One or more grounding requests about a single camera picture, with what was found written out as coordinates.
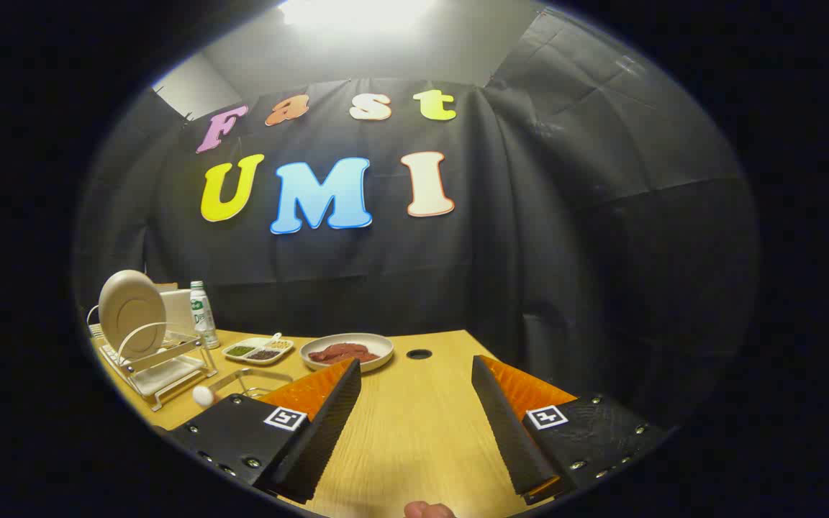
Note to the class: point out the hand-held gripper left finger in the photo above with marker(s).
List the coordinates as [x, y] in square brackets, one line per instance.
[328, 424]

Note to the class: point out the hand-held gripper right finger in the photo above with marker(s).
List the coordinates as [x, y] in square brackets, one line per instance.
[504, 424]

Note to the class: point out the white dish rack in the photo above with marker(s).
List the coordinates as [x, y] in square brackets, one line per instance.
[159, 360]

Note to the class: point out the beige round plate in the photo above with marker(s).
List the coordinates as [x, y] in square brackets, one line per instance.
[132, 313]

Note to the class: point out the beige plate with meat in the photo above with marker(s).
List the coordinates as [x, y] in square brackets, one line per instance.
[378, 344]

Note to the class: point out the divided dish with beans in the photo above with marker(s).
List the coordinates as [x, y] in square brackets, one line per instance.
[260, 352]

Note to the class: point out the red meat piece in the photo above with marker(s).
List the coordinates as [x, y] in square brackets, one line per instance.
[332, 352]
[365, 355]

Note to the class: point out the white green label bottle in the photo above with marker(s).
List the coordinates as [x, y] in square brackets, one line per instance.
[204, 316]

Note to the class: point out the white drip tray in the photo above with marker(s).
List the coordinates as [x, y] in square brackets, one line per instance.
[162, 378]

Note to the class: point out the black backdrop cloth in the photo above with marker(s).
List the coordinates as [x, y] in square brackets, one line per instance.
[565, 252]

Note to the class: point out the white toaster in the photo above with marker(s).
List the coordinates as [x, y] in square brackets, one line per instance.
[178, 309]

